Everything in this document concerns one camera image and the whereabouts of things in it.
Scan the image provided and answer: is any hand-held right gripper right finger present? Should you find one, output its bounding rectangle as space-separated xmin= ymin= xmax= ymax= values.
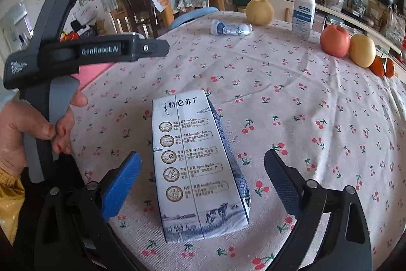
xmin=264 ymin=149 xmax=372 ymax=271

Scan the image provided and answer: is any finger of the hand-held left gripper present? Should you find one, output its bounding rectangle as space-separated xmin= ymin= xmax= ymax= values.
xmin=135 ymin=39 xmax=170 ymax=61

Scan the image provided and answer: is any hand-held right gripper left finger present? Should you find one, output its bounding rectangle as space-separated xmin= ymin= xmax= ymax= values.
xmin=33 ymin=151 xmax=143 ymax=271

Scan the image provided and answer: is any pink plastic bucket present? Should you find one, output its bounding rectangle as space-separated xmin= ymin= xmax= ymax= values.
xmin=70 ymin=62 xmax=115 ymax=91

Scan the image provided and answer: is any blue white milk carton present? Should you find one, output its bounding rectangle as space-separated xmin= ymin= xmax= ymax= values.
xmin=151 ymin=88 xmax=252 ymax=242

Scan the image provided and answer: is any person's left hand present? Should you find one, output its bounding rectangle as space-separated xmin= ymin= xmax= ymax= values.
xmin=0 ymin=90 xmax=89 ymax=174

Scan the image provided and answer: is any white bag with dark box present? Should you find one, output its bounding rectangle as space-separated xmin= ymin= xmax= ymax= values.
xmin=71 ymin=3 xmax=99 ymax=37

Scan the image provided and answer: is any cherry print tablecloth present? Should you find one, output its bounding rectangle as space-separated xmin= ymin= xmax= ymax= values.
xmin=68 ymin=9 xmax=406 ymax=271

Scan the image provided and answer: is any crumpled white blue tube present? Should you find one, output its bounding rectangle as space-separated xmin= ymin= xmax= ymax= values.
xmin=210 ymin=20 xmax=253 ymax=36

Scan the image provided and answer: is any yellow pear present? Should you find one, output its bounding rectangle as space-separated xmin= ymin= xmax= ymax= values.
xmin=245 ymin=0 xmax=275 ymax=26
xmin=349 ymin=34 xmax=377 ymax=68

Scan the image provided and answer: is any orange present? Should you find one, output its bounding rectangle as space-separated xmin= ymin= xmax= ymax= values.
xmin=384 ymin=58 xmax=396 ymax=78
xmin=369 ymin=55 xmax=387 ymax=76

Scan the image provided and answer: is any red apple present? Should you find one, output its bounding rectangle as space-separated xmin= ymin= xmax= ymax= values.
xmin=319 ymin=24 xmax=351 ymax=57

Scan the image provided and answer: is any white plastic bottle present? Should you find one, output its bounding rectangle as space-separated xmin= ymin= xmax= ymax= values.
xmin=292 ymin=0 xmax=317 ymax=40

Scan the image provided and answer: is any long white cabinet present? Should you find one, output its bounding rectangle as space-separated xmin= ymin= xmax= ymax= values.
xmin=228 ymin=0 xmax=406 ymax=57

